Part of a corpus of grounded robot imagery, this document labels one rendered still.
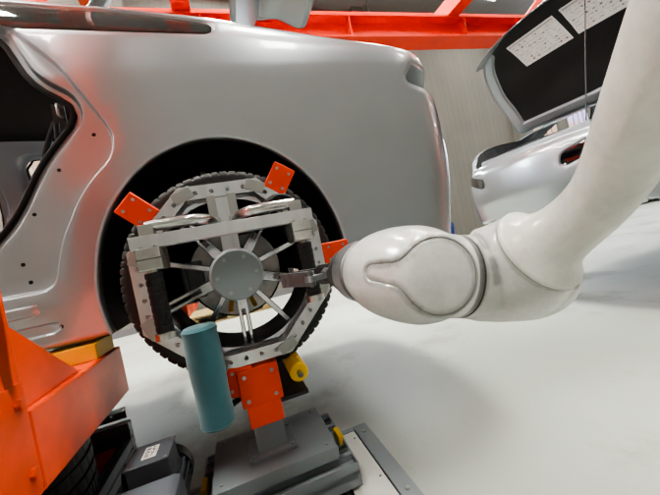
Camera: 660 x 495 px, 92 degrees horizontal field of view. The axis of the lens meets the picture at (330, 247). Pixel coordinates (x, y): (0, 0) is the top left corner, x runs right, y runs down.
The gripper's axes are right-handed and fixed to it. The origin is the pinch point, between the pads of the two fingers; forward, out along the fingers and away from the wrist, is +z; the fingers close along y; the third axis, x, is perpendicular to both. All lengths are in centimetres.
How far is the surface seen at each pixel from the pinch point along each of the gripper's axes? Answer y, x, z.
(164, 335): -34.0, -7.0, 10.0
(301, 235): -0.8, 8.4, 10.7
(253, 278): -13.4, 0.2, 18.2
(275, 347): -10.6, -22.1, 32.8
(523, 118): 316, 99, 208
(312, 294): -0.9, -6.2, 10.7
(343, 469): 2, -67, 35
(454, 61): 703, 458, 706
